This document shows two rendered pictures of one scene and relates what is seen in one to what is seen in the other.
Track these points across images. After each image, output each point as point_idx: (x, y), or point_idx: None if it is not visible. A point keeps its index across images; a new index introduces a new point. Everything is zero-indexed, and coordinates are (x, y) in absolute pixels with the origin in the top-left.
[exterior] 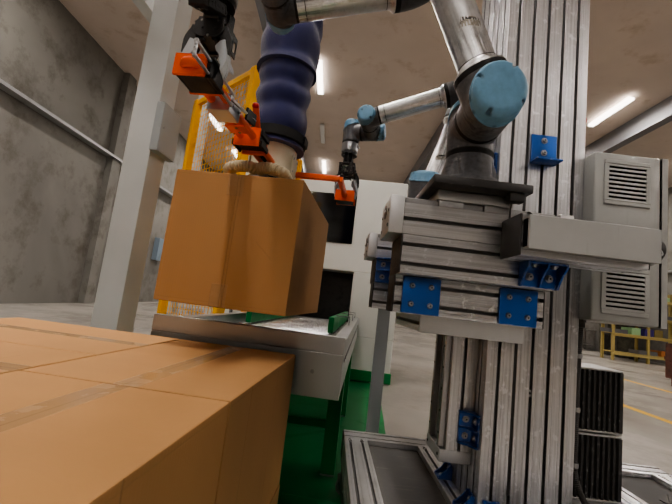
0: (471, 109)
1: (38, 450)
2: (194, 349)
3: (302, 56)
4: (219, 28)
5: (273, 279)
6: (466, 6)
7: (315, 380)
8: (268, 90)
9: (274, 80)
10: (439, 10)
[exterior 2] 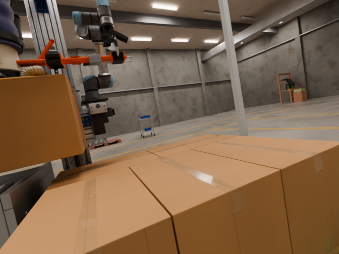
0: (110, 84)
1: (179, 143)
2: (83, 174)
3: None
4: None
5: (83, 132)
6: None
7: None
8: (9, 10)
9: (7, 4)
10: (103, 55)
